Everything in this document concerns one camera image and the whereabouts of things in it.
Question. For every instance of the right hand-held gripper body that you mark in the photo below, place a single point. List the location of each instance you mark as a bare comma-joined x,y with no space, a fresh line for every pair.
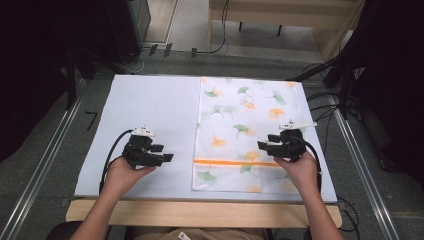
290,146

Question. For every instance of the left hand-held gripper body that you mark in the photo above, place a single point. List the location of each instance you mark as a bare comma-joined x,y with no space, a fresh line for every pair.
138,151

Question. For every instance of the white leaf-print pillowcase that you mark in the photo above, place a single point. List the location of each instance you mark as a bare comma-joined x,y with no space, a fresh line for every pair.
240,113

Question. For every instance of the person's left hand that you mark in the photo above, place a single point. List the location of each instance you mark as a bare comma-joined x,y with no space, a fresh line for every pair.
125,176

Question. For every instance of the person's right hand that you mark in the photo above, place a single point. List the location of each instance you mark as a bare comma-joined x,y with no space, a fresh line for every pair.
301,173

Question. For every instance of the white table mat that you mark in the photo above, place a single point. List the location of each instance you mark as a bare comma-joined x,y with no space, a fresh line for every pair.
156,100

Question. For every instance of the wooden table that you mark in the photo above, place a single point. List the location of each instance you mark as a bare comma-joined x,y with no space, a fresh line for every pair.
200,213

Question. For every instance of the black metal stand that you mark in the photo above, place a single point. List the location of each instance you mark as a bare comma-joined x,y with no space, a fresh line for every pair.
70,80
345,90

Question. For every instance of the dark cabinet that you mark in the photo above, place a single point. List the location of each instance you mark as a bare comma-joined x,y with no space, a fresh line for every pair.
125,30

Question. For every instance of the dark curtain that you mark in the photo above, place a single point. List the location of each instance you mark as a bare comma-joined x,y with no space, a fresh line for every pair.
30,66
396,83

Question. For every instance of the light wooden bench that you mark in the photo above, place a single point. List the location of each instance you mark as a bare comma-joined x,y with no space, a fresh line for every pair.
283,13

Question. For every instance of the metal floor rail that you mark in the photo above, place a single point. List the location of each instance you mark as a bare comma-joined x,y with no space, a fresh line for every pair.
43,160
363,166

